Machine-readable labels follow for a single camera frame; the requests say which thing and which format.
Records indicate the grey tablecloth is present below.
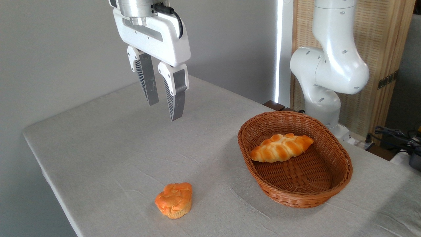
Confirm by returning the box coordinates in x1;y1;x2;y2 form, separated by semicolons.
22;74;421;237

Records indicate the black cable bundle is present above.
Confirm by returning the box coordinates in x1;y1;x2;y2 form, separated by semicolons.
364;126;421;156

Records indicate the braided golden bread loaf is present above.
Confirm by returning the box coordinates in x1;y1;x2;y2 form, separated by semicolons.
249;133;314;163

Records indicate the dark metal screen hinge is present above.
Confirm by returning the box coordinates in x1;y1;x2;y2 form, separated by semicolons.
377;70;399;90

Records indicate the white power strip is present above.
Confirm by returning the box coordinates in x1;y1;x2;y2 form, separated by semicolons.
349;132;375;150

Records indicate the grey box device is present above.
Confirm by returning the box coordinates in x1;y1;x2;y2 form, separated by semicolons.
409;146;421;171

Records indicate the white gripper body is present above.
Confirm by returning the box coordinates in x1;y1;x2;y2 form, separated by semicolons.
113;7;191;67

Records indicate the dark brown wooden furniture piece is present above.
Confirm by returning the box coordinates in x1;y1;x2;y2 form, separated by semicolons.
263;100;306;114

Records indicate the orange muffin bread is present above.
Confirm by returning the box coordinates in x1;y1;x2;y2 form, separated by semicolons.
155;182;193;220

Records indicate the brown wicker oval basket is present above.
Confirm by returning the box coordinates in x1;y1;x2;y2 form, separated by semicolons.
237;111;353;208

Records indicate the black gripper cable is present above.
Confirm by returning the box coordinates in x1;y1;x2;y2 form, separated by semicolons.
154;3;184;39

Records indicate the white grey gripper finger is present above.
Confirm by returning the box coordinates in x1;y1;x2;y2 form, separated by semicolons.
158;62;190;122
127;46;159;107

